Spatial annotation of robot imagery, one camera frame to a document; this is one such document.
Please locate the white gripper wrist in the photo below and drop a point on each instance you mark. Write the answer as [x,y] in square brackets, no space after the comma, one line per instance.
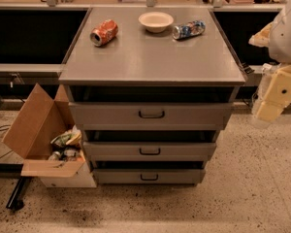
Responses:
[286,38]

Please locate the grey bottom drawer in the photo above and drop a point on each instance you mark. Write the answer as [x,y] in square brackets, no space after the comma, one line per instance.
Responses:
[178,176]

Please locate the grey drawer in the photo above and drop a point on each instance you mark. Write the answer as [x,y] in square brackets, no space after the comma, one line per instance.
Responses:
[150,116]
[178,176]
[149,151]

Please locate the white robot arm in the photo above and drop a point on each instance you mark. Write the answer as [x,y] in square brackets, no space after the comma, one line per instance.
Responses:
[279,45]

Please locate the grey drawer cabinet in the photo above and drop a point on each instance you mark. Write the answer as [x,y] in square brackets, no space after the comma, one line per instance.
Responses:
[139,67]

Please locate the grey top drawer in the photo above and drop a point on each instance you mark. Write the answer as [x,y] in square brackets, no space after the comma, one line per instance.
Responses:
[150,116]

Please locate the grey middle drawer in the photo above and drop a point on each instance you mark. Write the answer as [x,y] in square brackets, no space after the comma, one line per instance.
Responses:
[149,151]

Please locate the open cardboard box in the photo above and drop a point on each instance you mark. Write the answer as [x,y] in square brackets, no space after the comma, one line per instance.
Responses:
[39,121]

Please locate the blue white soda can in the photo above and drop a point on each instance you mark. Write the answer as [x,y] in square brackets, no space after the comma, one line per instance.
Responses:
[189,29]

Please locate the white paper bowl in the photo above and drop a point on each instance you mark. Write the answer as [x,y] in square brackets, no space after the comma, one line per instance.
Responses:
[155,22]

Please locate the crushed orange soda can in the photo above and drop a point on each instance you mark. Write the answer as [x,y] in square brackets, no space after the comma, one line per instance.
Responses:
[103,33]

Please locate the trash in cardboard box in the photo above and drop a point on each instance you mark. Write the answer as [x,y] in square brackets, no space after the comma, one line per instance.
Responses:
[66,146]

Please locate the grey workbench shelf rail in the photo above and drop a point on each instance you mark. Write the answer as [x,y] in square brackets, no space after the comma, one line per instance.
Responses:
[30,73]

